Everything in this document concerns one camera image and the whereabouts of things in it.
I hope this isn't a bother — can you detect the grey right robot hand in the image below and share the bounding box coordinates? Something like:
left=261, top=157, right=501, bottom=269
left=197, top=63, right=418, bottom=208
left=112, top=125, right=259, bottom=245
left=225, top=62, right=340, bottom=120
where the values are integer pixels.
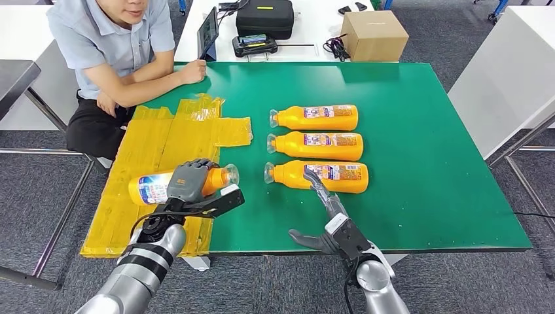
left=288, top=167, right=349, bottom=255

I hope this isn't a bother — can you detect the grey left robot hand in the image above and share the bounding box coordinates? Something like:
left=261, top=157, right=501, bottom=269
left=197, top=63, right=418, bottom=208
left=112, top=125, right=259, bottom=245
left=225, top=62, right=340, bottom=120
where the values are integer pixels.
left=166, top=158, right=218, bottom=205

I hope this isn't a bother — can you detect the orange detergent bottle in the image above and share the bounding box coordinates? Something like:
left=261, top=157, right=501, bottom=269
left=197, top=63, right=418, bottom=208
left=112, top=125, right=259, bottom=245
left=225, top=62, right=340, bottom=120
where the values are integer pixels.
left=128, top=164, right=240, bottom=206
left=266, top=131, right=364, bottom=162
left=263, top=160, right=370, bottom=194
left=268, top=104, right=359, bottom=131

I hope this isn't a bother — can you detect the yellow taped cardboard sheet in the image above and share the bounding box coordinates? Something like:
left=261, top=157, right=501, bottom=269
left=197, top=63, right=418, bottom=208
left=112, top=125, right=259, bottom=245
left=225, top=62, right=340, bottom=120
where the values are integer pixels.
left=80, top=93, right=254, bottom=260

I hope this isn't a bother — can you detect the black handheld controller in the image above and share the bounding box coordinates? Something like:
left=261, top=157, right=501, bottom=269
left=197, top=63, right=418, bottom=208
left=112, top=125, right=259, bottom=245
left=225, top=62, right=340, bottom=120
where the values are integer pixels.
left=232, top=33, right=279, bottom=58

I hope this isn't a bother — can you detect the black tablet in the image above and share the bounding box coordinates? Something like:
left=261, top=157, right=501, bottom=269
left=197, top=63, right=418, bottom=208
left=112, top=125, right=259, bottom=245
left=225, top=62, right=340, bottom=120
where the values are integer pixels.
left=197, top=6, right=220, bottom=61

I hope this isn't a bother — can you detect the person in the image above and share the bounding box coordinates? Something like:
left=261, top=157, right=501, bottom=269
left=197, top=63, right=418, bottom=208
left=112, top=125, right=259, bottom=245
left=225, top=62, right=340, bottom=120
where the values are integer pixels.
left=46, top=0, right=207, bottom=161

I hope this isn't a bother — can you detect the brown cardboard box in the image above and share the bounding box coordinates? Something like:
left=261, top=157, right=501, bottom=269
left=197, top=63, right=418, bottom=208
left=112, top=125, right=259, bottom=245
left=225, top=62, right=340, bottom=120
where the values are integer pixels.
left=340, top=10, right=410, bottom=62

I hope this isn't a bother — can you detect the black carrying case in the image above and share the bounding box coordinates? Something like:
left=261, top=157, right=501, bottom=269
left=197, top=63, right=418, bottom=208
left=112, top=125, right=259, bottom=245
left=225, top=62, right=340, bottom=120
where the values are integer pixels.
left=235, top=0, right=295, bottom=41

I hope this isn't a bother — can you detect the dark grey steel table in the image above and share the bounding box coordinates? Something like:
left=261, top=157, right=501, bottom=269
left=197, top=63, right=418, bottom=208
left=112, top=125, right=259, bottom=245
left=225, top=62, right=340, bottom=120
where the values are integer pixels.
left=0, top=60, right=96, bottom=291

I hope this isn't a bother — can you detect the white side table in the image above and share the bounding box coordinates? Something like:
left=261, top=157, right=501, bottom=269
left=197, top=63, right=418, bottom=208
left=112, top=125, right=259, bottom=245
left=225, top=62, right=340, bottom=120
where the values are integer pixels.
left=446, top=5, right=555, bottom=237

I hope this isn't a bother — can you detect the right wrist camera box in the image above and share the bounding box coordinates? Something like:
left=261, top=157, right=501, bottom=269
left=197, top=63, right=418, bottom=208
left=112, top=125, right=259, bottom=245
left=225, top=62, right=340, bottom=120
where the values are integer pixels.
left=324, top=213, right=373, bottom=262

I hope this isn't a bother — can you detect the black cable bundle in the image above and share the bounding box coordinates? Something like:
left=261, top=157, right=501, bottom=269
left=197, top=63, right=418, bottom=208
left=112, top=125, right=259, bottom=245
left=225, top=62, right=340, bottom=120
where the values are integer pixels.
left=323, top=33, right=351, bottom=63

